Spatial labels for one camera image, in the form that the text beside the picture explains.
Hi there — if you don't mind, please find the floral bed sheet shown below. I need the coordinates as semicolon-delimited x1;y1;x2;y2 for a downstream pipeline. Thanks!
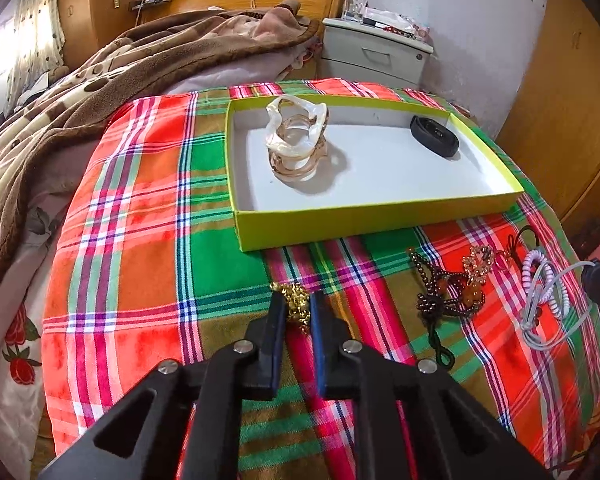
0;195;76;463

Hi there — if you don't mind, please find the clutter of small packets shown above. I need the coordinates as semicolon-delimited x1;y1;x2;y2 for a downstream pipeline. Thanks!
362;7;431;41

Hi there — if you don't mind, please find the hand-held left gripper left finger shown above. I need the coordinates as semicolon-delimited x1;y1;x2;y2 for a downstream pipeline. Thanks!
39;291;288;480

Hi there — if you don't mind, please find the wooden cabinet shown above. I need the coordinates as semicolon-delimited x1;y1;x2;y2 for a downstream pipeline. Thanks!
57;0;154;72

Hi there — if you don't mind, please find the wooden wardrobe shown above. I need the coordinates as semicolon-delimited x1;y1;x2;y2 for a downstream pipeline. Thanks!
495;0;600;242

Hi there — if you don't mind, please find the amber glass bangle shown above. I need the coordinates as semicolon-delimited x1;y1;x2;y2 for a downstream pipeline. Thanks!
267;115;349;189

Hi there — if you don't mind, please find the clear glass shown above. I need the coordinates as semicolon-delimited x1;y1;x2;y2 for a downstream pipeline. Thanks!
342;0;369;24

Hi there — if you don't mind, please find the purple spiral hair tie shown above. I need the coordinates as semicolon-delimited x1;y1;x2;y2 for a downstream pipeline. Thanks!
522;250;572;319

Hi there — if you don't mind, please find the brown plush blanket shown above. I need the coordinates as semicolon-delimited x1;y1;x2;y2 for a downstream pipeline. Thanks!
0;7;326;311

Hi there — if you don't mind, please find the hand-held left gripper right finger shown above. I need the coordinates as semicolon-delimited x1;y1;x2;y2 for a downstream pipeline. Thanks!
309;292;552;480

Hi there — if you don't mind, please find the green cardboard box tray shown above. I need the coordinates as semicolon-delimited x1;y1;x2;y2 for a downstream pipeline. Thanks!
225;92;526;253

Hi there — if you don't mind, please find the black elastic cord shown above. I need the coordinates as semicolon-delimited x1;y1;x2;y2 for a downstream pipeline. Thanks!
505;225;544;261

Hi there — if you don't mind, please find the dotted curtain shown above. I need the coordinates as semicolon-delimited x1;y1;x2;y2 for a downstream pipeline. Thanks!
0;0;67;111

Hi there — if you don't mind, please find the plaid cloth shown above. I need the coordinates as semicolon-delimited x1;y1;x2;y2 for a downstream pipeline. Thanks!
40;77;600;480

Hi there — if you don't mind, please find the grey nightstand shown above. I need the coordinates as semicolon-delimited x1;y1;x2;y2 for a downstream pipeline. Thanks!
322;17;434;89

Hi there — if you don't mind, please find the amber crystal bracelet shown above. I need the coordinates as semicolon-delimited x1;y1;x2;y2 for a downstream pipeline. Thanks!
462;245;514;281

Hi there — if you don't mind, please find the pearly white bangle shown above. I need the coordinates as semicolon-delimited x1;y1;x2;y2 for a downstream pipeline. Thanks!
265;95;329;159

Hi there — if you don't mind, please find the dark bead bracelet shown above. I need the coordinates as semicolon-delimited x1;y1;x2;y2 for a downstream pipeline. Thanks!
407;247;487;319

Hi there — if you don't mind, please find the gold chain necklace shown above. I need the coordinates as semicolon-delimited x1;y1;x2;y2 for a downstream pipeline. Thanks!
270;282;314;336

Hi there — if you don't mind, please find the black wristband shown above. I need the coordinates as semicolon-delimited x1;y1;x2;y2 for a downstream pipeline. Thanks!
410;115;461;160

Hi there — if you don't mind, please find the dark green cord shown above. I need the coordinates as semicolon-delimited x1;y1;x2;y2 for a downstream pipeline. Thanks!
429;317;455;372

